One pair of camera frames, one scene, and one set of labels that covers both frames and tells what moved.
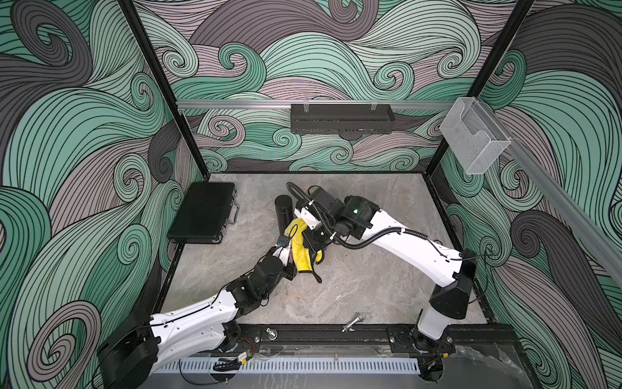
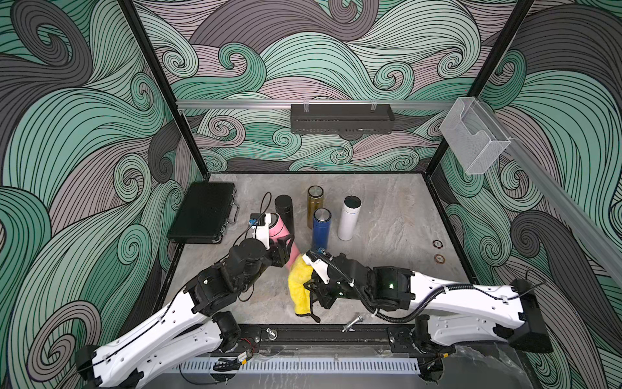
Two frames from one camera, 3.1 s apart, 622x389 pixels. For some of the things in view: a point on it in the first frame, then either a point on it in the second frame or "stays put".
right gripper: (311, 241) to (321, 290)
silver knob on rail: (272, 334) stays put
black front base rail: (377, 335) stays put
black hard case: (207, 208) stays put
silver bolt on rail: (359, 318) stays put
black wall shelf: (342, 119) stays put
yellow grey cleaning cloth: (302, 253) to (300, 295)
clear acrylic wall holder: (474, 135) stays put
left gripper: (290, 270) to (277, 254)
